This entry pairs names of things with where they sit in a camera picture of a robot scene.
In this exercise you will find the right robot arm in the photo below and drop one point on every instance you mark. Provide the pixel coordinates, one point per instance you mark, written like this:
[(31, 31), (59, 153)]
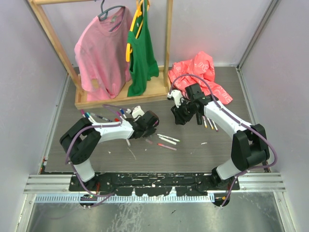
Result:
[(249, 146)]

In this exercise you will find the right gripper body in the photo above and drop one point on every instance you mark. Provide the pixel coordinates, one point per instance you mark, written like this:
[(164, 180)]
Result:
[(185, 112)]

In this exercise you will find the grey capped white marker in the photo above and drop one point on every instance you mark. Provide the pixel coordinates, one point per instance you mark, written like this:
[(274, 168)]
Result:
[(168, 140)]

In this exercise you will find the slotted cable duct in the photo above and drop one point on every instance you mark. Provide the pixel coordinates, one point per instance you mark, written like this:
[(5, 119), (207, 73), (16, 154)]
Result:
[(88, 199)]

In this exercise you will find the coral printed cloth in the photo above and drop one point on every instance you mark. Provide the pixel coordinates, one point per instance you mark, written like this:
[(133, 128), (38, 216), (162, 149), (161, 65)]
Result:
[(199, 70)]

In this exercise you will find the green tank top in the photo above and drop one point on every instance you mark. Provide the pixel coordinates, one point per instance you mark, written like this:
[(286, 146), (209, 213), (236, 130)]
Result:
[(143, 65)]

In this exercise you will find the pink t-shirt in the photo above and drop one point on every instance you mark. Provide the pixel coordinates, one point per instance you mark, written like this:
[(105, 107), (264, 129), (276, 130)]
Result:
[(100, 54)]

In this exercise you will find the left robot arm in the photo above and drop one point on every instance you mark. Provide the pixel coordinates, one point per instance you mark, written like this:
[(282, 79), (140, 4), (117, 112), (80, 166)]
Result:
[(82, 138)]

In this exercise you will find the yellow capped white pen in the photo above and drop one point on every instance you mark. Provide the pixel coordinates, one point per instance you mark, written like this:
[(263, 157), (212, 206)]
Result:
[(204, 121)]

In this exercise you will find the grey hanger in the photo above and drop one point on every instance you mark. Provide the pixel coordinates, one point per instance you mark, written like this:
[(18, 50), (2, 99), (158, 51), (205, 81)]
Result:
[(104, 13)]

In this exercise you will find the black highlighter body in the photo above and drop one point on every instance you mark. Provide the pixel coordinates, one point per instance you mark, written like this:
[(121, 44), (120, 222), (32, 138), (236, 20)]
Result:
[(199, 119)]

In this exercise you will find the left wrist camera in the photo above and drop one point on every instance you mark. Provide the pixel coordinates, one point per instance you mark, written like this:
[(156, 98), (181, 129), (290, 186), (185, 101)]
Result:
[(137, 112)]

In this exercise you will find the green capped marker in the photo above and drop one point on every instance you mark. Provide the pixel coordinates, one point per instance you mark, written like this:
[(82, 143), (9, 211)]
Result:
[(168, 137)]

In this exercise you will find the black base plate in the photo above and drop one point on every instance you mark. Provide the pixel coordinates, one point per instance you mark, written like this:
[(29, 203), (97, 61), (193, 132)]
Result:
[(157, 184)]

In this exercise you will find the dark purple pen at left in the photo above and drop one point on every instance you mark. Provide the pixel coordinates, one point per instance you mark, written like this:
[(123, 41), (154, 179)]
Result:
[(101, 117)]

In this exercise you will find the yellow hanger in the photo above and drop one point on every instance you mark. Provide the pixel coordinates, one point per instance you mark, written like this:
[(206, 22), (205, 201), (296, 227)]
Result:
[(135, 27)]

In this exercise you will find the yellow capped marker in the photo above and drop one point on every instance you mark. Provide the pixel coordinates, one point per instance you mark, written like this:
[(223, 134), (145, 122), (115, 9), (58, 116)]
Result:
[(209, 121)]

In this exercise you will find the wooden clothes rack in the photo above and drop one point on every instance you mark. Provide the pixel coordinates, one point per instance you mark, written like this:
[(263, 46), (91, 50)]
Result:
[(157, 88)]

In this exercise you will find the clear pink pen cap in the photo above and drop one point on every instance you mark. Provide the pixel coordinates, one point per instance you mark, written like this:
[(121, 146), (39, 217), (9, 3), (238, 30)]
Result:
[(149, 141)]

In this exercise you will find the pink pen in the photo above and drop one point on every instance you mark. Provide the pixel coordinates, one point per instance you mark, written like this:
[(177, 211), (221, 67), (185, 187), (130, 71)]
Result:
[(166, 146)]

